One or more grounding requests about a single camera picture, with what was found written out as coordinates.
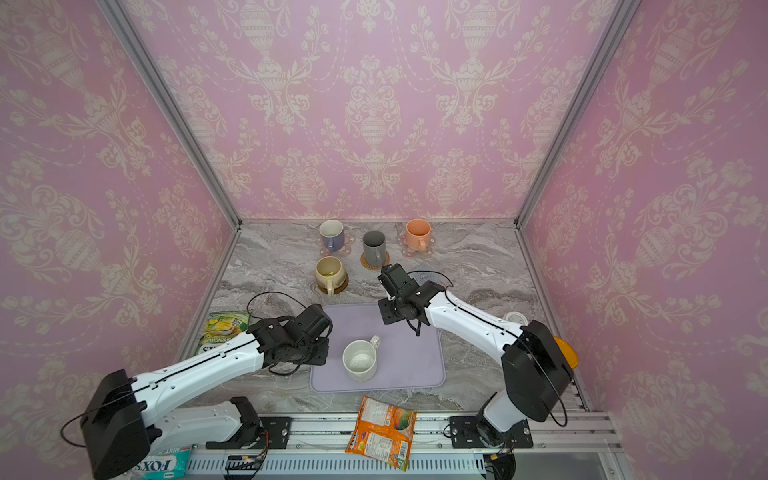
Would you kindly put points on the brown round wooden coaster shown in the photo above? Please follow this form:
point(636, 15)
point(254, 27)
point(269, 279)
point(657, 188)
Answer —
point(330, 287)

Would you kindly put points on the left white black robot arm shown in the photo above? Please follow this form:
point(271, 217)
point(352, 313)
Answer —
point(131, 418)

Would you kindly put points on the grey green mug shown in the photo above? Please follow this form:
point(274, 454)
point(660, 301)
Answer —
point(374, 249)

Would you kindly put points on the woven rattan round coaster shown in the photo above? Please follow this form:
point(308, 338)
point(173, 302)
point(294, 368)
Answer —
point(368, 266)

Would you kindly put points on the orange snack packet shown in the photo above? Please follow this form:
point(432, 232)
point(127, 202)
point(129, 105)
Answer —
point(383, 432)

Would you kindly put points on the cream yellow mug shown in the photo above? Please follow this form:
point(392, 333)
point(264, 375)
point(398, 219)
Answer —
point(330, 267)

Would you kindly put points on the lavender mug white inside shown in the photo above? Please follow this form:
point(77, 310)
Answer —
point(332, 235)

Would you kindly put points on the lavender plastic tray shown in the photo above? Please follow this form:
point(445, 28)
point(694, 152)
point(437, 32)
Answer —
point(404, 360)

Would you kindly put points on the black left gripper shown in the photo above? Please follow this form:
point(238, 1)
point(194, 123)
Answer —
point(322, 359)

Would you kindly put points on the peach pink mug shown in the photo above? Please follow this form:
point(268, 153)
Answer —
point(419, 227)

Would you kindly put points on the bottle with orange lid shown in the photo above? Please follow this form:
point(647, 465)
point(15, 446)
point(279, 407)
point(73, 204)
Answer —
point(568, 352)

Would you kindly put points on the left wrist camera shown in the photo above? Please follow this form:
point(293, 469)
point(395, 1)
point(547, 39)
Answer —
point(308, 330)

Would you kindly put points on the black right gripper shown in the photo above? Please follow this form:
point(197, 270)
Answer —
point(385, 310)

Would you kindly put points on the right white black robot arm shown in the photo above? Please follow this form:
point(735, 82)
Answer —
point(535, 371)

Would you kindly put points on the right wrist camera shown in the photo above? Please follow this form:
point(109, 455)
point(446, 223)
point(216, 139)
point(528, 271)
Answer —
point(397, 282)

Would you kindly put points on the green Fox's candy bag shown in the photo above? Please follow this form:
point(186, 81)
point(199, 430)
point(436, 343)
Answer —
point(221, 327)

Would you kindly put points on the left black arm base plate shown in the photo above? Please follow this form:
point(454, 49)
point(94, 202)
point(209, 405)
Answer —
point(271, 433)

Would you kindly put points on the pink flower silicone coaster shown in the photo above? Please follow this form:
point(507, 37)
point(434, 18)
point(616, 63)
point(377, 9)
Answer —
point(344, 252)

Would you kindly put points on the mint Fox's candy bag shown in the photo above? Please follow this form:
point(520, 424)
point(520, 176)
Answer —
point(168, 465)

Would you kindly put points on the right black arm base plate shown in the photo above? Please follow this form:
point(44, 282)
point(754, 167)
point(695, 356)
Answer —
point(466, 432)

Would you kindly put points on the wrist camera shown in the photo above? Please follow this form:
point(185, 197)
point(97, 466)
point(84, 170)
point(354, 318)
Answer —
point(397, 282)
point(308, 330)

